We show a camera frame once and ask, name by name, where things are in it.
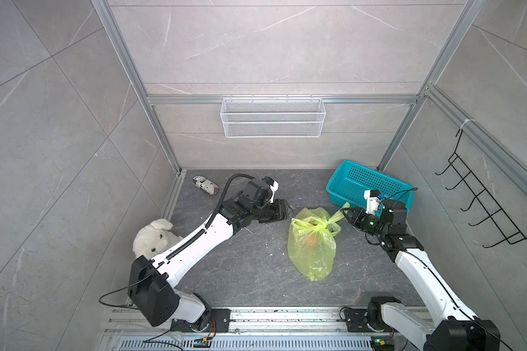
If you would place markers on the white wire mesh basket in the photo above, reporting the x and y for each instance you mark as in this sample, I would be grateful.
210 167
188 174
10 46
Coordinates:
272 117

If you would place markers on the black wire hook rack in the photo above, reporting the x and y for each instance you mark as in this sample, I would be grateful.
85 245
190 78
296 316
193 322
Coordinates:
493 212

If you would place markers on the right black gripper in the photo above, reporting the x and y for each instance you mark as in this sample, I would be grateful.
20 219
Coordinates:
354 220

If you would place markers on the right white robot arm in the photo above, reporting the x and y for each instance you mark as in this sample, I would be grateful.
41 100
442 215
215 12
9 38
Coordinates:
453 325

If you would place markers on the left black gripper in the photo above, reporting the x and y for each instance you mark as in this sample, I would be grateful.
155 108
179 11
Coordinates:
279 212

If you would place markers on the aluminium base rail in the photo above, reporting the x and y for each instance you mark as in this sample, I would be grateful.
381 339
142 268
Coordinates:
255 328

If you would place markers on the white plush dog toy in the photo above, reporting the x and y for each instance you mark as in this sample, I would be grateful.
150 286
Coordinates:
155 238

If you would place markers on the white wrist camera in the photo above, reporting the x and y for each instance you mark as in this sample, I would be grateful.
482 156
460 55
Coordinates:
273 187
372 201

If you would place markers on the teal plastic basket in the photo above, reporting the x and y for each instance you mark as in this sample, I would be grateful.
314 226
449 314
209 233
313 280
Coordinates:
350 180

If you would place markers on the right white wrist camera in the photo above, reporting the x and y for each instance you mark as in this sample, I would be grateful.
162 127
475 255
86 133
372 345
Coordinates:
372 201

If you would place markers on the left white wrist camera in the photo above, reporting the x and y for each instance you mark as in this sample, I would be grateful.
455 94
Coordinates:
273 187

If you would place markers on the small flag-patterned toy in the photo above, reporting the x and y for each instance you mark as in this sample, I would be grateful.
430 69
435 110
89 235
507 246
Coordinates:
205 184

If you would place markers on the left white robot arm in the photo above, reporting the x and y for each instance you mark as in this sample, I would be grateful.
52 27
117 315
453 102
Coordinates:
153 281

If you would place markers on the red peach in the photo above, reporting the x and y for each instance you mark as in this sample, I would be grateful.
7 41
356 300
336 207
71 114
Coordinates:
311 240

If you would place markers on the yellow-green plastic bag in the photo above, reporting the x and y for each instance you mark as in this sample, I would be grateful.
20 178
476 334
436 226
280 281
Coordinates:
315 263

